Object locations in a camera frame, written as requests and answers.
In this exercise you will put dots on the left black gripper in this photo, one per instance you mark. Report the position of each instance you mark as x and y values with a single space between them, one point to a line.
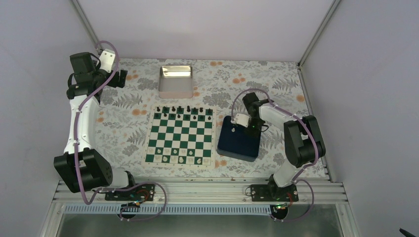
114 83

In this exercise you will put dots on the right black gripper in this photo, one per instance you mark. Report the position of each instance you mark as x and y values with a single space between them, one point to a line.
253 133

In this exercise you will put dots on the dark blue plastic tray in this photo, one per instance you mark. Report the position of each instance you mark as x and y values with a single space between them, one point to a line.
237 144

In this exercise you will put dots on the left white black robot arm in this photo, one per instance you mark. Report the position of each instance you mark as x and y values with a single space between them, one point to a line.
90 72

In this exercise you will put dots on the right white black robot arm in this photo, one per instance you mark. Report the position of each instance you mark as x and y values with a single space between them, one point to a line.
303 141

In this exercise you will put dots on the green white chess board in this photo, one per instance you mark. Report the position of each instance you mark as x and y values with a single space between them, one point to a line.
185 133

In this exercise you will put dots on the floral patterned table mat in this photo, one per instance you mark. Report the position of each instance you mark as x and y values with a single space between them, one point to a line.
123 118

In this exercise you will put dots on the pink metal tin box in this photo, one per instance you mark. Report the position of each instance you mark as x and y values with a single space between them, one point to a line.
175 82

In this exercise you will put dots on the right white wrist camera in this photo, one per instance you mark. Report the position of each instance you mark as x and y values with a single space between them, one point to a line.
241 119

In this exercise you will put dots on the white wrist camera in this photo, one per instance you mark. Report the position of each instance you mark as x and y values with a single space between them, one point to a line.
107 60
241 119

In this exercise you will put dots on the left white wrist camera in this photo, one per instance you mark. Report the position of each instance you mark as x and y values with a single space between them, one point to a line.
107 60

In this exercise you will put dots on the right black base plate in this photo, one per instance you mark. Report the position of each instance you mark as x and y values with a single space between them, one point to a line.
265 193

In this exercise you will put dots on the aluminium frame post left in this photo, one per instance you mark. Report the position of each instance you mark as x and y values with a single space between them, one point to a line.
84 20

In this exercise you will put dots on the aluminium front rail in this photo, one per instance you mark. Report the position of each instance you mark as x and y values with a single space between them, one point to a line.
227 191

